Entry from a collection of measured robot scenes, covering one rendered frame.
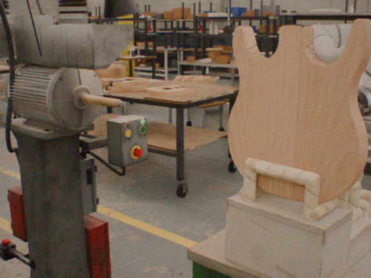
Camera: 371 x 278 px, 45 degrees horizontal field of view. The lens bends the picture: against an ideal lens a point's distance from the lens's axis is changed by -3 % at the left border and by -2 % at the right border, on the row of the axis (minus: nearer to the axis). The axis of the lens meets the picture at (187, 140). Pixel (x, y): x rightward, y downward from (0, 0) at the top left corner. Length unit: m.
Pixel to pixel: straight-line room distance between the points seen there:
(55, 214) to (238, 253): 1.05
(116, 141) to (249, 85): 0.99
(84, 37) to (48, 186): 0.74
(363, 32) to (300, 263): 0.52
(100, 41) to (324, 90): 0.76
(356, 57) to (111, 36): 0.83
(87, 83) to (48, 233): 0.68
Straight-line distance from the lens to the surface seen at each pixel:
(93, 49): 1.46
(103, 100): 1.67
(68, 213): 2.07
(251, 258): 1.16
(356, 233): 1.21
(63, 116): 1.76
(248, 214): 1.11
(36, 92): 1.84
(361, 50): 0.95
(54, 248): 2.08
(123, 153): 1.96
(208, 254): 1.24
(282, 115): 1.05
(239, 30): 1.10
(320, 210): 1.03
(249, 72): 1.09
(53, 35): 1.63
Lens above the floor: 1.52
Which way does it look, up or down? 14 degrees down
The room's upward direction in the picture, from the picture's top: straight up
